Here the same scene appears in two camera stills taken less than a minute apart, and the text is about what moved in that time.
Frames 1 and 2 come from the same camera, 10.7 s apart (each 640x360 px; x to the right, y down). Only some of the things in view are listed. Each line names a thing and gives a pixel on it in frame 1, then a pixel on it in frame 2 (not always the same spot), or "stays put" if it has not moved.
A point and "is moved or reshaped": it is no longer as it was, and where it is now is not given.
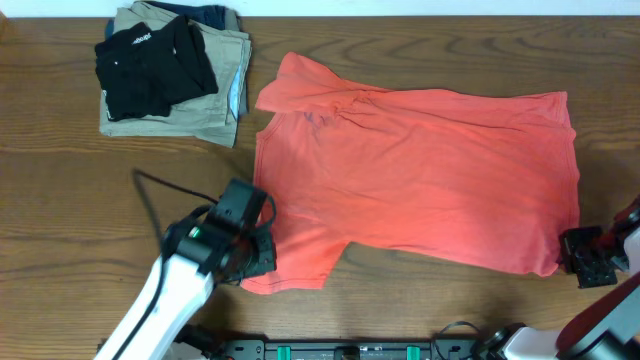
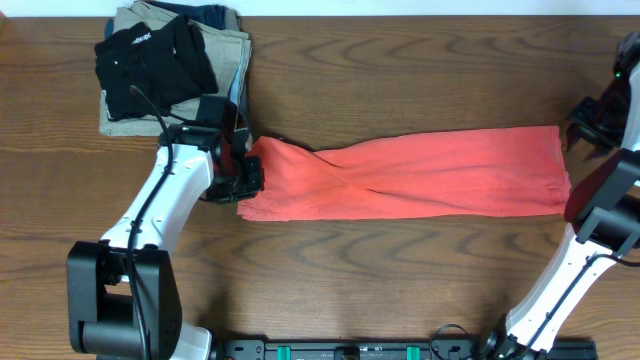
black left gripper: [265, 253] to [251, 171]
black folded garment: [145, 73] stays put
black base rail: [437, 349] stays put
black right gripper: [586, 257] to [585, 123]
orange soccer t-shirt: [480, 179] is moved or reshaped
